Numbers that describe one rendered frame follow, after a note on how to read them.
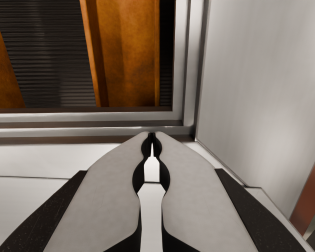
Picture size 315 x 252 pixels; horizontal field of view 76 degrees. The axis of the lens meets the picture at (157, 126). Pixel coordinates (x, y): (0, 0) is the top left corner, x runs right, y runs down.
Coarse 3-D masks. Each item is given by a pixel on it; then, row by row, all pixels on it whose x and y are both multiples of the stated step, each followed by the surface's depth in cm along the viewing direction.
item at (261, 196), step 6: (258, 192) 16; (264, 192) 16; (258, 198) 16; (264, 198) 16; (264, 204) 17; (270, 204) 17; (270, 210) 17; (276, 210) 17; (276, 216) 17; (282, 216) 17; (282, 222) 18; (288, 222) 18; (288, 228) 18; (294, 228) 18; (294, 234) 19; (300, 234) 19
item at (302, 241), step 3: (300, 240) 19; (303, 240) 19; (300, 243) 19; (303, 243) 19; (306, 243) 19; (303, 246) 20; (306, 246) 20; (309, 246) 20; (306, 249) 20; (309, 249) 20; (312, 249) 20
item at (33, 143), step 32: (192, 0) 11; (192, 32) 12; (192, 64) 12; (192, 96) 13; (0, 128) 14; (32, 128) 14; (64, 128) 14; (96, 128) 14; (128, 128) 14; (160, 128) 14; (192, 128) 14; (0, 160) 14; (32, 160) 14; (64, 160) 14
